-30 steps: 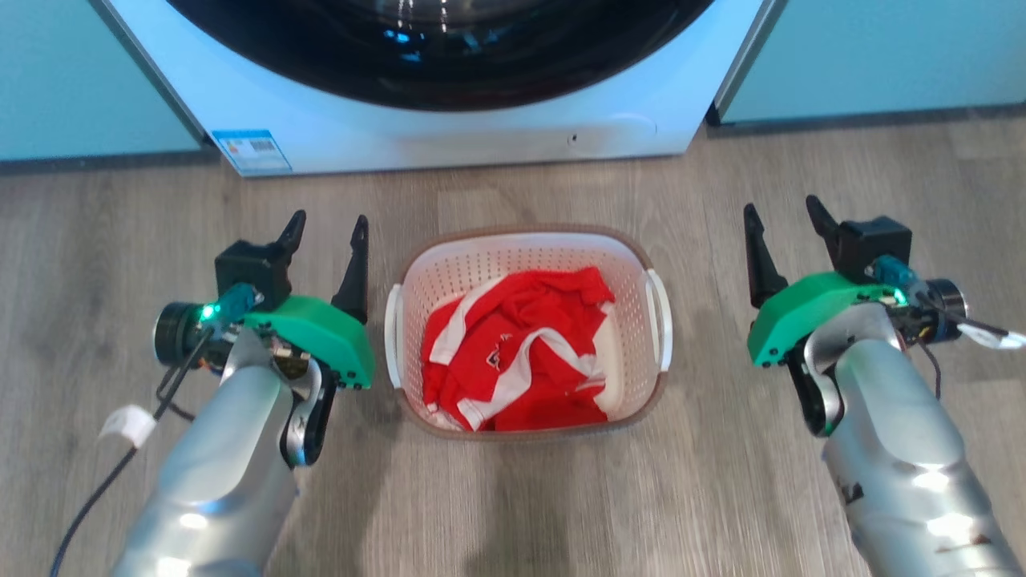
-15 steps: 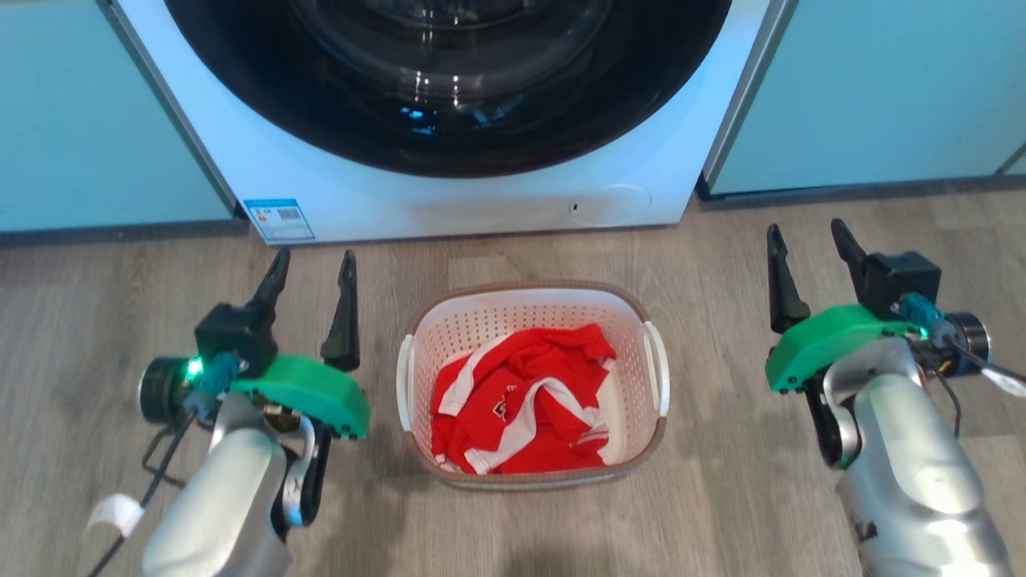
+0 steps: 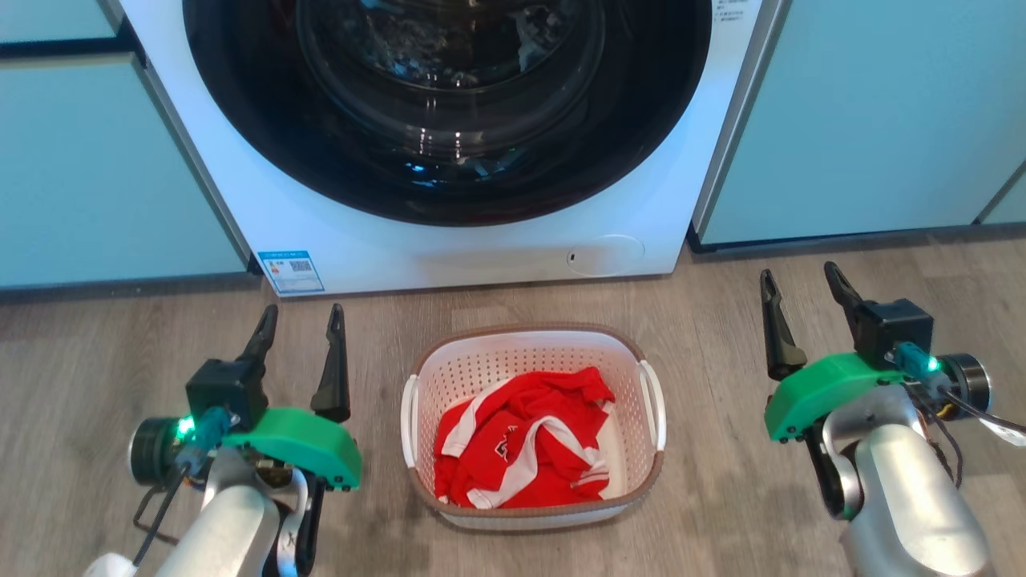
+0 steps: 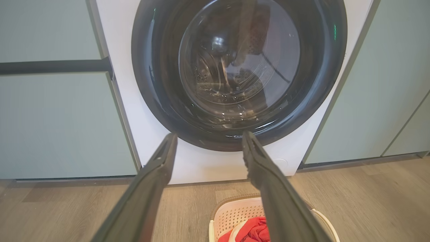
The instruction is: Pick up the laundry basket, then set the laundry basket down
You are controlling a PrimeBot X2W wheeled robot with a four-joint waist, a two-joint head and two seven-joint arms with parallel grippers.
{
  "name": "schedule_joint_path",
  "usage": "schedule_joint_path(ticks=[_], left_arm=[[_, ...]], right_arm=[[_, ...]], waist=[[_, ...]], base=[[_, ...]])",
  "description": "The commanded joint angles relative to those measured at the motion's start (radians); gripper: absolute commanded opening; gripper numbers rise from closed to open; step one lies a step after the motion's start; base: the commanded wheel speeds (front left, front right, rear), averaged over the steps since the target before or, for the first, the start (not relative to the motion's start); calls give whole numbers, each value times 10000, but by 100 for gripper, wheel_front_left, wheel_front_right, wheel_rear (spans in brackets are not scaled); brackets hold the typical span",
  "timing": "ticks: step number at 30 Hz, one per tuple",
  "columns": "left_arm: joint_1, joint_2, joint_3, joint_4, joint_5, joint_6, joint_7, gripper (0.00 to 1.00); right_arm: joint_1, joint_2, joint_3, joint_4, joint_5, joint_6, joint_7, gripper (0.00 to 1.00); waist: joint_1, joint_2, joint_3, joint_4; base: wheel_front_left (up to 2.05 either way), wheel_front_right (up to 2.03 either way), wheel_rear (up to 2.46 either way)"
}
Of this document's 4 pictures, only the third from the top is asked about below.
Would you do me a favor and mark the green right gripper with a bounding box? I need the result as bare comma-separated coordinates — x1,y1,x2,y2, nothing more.
759,261,907,442

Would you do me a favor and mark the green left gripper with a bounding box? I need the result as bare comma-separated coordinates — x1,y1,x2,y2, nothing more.
221,302,362,490

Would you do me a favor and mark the white perforated laundry basket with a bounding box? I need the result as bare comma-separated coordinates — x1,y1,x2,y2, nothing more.
400,323,667,531

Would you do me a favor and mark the blue energy label sticker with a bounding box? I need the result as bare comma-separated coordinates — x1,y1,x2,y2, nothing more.
257,250,325,295

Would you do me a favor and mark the white front-load washing machine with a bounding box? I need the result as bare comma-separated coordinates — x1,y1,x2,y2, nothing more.
120,0,790,297

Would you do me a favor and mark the round white filter cover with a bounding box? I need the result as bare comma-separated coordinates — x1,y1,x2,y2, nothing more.
566,234,645,277

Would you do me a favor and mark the wide pale teal cabinet panel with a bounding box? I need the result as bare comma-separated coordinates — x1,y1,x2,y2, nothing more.
696,0,1026,246

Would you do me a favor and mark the narrow pale teal cabinet panel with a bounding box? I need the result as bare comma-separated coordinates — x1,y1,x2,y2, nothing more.
980,170,1026,226

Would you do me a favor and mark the red and white shirt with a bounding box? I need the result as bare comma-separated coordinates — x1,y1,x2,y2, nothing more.
434,366,616,510

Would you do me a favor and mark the black round washer door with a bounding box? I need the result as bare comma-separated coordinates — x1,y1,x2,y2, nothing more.
183,0,713,227

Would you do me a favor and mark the large pale teal cabinet door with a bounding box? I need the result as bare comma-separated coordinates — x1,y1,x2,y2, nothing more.
0,54,251,289

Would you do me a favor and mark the small pale teal cabinet door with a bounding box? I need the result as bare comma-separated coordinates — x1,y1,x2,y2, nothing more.
0,0,121,42

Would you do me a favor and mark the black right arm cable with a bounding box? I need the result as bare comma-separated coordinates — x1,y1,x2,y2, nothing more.
910,385,1026,490

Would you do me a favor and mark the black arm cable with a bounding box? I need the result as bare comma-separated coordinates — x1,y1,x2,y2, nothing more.
132,461,197,567
910,385,1026,490

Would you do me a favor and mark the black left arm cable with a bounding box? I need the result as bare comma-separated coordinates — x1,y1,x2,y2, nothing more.
132,461,197,567

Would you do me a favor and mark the white cable tag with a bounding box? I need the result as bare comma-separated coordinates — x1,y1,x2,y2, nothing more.
978,417,1026,448

